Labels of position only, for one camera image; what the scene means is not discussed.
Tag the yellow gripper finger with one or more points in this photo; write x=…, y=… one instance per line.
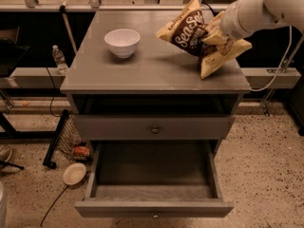
x=215, y=21

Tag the black metal stand leg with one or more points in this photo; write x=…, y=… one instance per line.
x=47, y=160

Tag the white ceramic bowl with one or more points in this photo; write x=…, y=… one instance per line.
x=122, y=42

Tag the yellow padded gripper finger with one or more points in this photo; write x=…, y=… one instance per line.
x=216, y=37

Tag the open middle drawer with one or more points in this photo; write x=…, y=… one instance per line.
x=160, y=179

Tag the beige plate on floor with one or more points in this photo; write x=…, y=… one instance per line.
x=74, y=173

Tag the brown sea salt chip bag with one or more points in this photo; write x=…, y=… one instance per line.
x=188, y=29

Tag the clear plastic water bottle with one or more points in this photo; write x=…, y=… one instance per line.
x=59, y=60

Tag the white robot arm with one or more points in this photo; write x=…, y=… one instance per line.
x=244, y=17

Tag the orange can in net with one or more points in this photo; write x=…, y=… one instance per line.
x=81, y=151

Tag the grey wooden drawer cabinet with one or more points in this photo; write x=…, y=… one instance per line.
x=157, y=80

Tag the closed upper drawer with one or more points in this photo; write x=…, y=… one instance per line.
x=122, y=128

